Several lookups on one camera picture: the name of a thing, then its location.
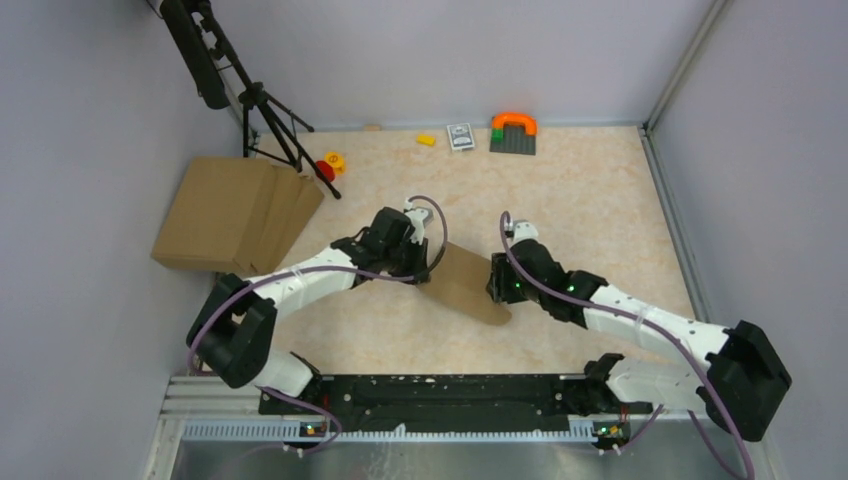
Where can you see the aluminium frame rail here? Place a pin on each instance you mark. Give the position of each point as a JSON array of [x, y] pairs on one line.
[[253, 414]]

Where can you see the black camera tripod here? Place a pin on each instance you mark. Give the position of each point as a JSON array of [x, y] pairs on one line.
[[223, 82]]

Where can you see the red round toy disc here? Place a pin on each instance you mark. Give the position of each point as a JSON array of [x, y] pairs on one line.
[[326, 170]]

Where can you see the grey building baseplate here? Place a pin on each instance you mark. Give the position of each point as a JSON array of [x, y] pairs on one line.
[[514, 142]]

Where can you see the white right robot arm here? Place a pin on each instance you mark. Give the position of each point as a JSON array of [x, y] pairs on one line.
[[733, 374]]

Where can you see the blue playing card deck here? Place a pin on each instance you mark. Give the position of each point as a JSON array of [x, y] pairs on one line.
[[460, 137]]

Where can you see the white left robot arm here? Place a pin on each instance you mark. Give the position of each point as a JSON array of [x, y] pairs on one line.
[[234, 331]]

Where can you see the stack of folded cardboard boxes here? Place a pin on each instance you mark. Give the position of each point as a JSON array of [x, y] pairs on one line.
[[236, 215]]

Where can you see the yellow toy block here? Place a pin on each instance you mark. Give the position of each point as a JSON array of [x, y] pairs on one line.
[[426, 140]]

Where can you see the yellow round toy disc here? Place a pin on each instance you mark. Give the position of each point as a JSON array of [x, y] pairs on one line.
[[336, 161]]

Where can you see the orange arch toy piece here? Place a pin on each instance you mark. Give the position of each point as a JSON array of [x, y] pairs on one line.
[[527, 122]]

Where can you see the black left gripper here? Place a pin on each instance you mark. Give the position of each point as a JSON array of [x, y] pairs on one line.
[[419, 264]]

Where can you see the brown cardboard box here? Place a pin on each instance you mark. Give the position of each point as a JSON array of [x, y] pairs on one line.
[[459, 283]]

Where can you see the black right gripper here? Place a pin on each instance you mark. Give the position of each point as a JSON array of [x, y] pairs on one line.
[[499, 285]]

